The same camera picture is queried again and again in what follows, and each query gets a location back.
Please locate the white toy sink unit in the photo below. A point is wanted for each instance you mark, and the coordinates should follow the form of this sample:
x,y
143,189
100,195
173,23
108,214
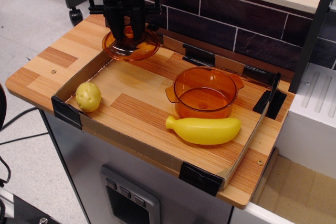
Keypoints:
x,y
298,185

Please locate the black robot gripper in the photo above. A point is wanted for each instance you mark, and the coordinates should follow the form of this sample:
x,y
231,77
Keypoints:
x,y
125,7

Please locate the black caster chair base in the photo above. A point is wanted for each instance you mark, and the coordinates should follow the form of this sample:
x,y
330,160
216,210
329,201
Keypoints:
x,y
75,14

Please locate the grey toy oven panel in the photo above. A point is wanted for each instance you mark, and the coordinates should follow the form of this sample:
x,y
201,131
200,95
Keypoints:
x,y
129,203

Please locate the yellow plastic potato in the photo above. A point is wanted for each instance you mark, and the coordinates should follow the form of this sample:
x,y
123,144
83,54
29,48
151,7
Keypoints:
x,y
88,96

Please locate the black upright post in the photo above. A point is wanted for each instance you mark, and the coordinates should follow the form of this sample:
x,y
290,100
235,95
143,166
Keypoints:
x,y
311,39

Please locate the orange transparent plastic pot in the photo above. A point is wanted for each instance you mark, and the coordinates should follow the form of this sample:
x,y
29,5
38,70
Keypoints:
x,y
204,92

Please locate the yellow plastic banana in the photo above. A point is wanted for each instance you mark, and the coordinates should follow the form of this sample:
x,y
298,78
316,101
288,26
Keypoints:
x,y
205,131

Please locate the cardboard fence with black tape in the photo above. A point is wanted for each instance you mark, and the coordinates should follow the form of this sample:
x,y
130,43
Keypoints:
x,y
134,108

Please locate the orange transparent pot lid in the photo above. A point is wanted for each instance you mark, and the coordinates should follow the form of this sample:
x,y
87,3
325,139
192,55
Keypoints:
x,y
129,49

